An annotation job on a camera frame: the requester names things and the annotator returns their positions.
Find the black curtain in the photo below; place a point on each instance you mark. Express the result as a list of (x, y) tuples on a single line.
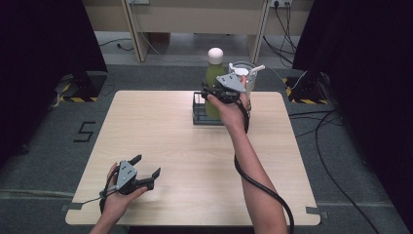
[(373, 81), (39, 65)]

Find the person's left hand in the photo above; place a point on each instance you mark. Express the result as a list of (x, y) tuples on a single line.
[(117, 201)]

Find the black stand base striped tape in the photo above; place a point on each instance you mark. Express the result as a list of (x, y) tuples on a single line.
[(308, 92), (85, 86)]

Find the black tape floor mark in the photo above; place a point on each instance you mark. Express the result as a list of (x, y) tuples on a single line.
[(85, 132)]

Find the grey tape strip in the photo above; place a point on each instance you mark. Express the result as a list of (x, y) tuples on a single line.
[(319, 213), (73, 206)]

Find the white tumbler with straw lid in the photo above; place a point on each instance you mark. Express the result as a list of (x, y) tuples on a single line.
[(252, 83)]

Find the person's right hand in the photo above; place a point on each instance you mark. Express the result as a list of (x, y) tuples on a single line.
[(230, 113)]

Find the white power strip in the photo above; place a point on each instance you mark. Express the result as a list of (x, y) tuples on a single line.
[(138, 1)]

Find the beige wooden desk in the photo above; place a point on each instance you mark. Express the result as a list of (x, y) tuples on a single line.
[(181, 16)]

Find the white wall socket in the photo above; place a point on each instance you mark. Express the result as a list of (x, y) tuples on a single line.
[(281, 3)]

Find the green bottle with white cap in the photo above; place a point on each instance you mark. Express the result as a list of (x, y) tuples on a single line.
[(215, 70)]

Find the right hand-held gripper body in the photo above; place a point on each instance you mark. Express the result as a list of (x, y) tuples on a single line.
[(231, 83)]

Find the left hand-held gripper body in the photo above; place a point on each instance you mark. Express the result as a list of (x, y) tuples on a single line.
[(126, 175)]

